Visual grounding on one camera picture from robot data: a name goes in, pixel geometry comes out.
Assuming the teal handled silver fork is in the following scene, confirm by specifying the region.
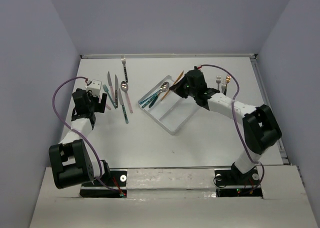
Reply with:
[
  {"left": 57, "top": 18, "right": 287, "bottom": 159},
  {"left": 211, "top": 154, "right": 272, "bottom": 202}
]
[{"left": 221, "top": 79, "right": 227, "bottom": 93}]

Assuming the pink handled silver spoon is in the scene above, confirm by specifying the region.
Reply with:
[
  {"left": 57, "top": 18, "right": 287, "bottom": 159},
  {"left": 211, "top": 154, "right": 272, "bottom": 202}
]
[{"left": 120, "top": 81, "right": 133, "bottom": 113}]

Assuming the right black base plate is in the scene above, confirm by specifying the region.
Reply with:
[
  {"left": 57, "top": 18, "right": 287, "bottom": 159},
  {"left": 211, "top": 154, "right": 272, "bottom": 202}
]
[{"left": 213, "top": 169, "right": 263, "bottom": 198}]

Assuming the white divided cutlery tray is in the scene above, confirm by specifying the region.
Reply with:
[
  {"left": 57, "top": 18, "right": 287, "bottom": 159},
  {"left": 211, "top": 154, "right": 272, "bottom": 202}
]
[{"left": 137, "top": 75, "right": 200, "bottom": 135}]

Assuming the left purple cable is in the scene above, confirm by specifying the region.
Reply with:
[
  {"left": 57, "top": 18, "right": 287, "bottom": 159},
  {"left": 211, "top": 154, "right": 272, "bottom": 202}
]
[{"left": 52, "top": 77, "right": 123, "bottom": 196}]

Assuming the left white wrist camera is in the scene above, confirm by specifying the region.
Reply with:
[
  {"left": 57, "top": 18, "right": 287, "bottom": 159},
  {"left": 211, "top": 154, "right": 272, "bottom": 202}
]
[{"left": 85, "top": 80, "right": 102, "bottom": 97}]

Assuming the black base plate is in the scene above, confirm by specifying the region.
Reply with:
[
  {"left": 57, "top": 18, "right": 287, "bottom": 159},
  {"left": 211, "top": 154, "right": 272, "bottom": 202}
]
[
  {"left": 213, "top": 169, "right": 263, "bottom": 198},
  {"left": 79, "top": 169, "right": 128, "bottom": 199}
]

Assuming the gold fork black handle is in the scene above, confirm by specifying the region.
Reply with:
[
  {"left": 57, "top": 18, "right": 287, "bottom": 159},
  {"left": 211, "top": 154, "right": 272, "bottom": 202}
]
[{"left": 223, "top": 75, "right": 231, "bottom": 95}]

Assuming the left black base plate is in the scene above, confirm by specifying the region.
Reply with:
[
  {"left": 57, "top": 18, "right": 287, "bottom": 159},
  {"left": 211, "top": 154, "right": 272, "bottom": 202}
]
[{"left": 79, "top": 169, "right": 128, "bottom": 199}]

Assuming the teal plastic fork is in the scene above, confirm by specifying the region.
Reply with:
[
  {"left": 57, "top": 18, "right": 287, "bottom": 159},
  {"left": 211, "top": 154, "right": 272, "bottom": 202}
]
[{"left": 102, "top": 84, "right": 116, "bottom": 109}]

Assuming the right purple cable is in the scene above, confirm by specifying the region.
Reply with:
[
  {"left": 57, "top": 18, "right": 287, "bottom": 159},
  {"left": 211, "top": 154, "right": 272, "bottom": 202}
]
[{"left": 197, "top": 64, "right": 266, "bottom": 196}]

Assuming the teal handled silver spoon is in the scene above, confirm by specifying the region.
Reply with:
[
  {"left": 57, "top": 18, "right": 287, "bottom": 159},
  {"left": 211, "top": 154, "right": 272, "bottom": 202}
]
[{"left": 141, "top": 82, "right": 170, "bottom": 109}]

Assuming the pink handled knife right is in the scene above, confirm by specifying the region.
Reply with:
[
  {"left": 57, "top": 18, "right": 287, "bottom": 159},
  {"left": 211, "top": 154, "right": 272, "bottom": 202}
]
[{"left": 114, "top": 75, "right": 119, "bottom": 108}]

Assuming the pink handled knife left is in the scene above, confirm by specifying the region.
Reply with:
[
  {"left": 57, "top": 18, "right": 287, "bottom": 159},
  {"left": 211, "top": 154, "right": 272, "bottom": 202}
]
[{"left": 107, "top": 72, "right": 116, "bottom": 102}]

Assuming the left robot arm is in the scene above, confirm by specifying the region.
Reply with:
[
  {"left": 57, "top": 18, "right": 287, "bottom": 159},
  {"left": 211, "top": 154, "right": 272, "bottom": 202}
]
[{"left": 48, "top": 88, "right": 111, "bottom": 189}]

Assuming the purple cable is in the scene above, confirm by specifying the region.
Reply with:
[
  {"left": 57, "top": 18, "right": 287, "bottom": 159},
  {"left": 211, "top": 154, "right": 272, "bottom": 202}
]
[
  {"left": 197, "top": 64, "right": 266, "bottom": 196},
  {"left": 52, "top": 77, "right": 123, "bottom": 196}
]

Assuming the all silver fork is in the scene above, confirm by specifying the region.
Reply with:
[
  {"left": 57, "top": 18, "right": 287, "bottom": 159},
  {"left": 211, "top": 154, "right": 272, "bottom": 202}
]
[{"left": 216, "top": 76, "right": 222, "bottom": 90}]

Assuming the teal handled knife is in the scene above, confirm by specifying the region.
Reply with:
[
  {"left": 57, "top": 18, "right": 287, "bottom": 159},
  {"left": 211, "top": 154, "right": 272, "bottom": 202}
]
[{"left": 118, "top": 89, "right": 129, "bottom": 124}]

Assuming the orange plastic knife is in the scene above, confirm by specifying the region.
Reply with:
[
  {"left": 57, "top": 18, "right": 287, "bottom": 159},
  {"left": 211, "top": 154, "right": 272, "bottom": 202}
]
[{"left": 160, "top": 70, "right": 184, "bottom": 101}]

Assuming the black handled silver fork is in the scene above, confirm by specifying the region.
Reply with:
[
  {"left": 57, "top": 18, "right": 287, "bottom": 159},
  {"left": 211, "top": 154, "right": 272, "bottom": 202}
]
[{"left": 121, "top": 55, "right": 128, "bottom": 83}]

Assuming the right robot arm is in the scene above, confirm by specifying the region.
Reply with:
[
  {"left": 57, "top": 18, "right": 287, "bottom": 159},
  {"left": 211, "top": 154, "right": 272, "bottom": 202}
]
[{"left": 170, "top": 68, "right": 282, "bottom": 184}]

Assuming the pink handled knife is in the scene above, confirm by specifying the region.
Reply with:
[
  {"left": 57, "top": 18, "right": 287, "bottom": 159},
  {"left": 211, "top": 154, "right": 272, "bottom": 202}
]
[
  {"left": 114, "top": 75, "right": 119, "bottom": 108},
  {"left": 107, "top": 72, "right": 116, "bottom": 102}
]

